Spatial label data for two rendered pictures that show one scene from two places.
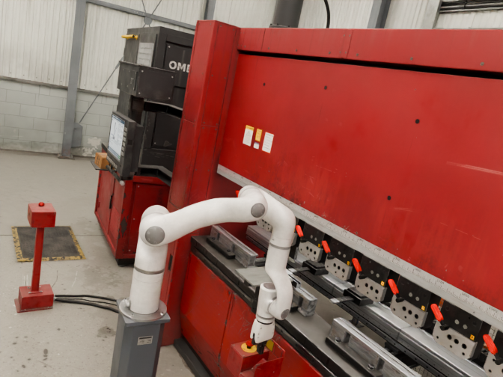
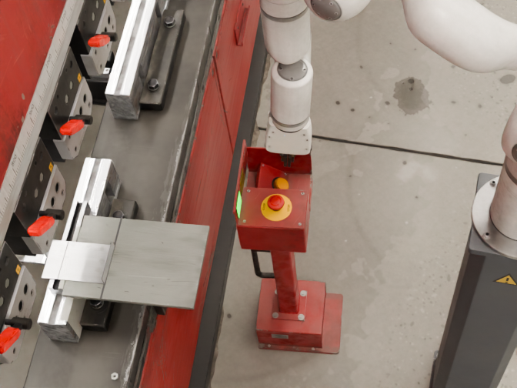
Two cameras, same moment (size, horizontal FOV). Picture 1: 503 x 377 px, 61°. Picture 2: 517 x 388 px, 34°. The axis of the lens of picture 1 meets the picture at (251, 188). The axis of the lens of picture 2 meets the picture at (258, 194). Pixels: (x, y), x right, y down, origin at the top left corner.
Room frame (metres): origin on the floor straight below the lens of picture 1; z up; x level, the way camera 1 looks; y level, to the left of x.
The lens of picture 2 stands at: (2.44, 0.64, 2.47)
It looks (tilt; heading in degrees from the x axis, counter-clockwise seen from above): 58 degrees down; 233
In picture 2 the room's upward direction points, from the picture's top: 9 degrees counter-clockwise
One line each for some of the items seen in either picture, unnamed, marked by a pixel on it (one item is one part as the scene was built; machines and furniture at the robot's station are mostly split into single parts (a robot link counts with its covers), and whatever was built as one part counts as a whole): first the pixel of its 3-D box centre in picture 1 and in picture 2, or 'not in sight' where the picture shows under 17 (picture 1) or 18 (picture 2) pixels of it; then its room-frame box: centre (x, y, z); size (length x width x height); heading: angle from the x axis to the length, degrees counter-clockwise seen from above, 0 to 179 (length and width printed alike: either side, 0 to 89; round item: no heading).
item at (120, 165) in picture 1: (125, 143); not in sight; (2.88, 0.90, 1.42); 0.45 x 0.12 x 0.36; 33
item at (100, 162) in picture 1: (108, 160); not in sight; (3.87, 1.35, 1.04); 0.30 x 0.26 x 0.12; 31
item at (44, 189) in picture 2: (292, 227); (21, 197); (2.26, -0.26, 1.26); 0.15 x 0.09 x 0.17; 36
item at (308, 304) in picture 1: (288, 289); (81, 246); (2.20, -0.31, 0.92); 0.39 x 0.06 x 0.10; 36
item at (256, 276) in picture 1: (263, 275); (137, 260); (2.15, -0.16, 1.00); 0.26 x 0.18 x 0.01; 126
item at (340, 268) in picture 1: (344, 258); (78, 24); (1.94, -0.50, 1.26); 0.15 x 0.09 x 0.17; 36
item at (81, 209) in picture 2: (287, 277); (70, 246); (2.22, -0.29, 0.99); 0.20 x 0.03 x 0.03; 36
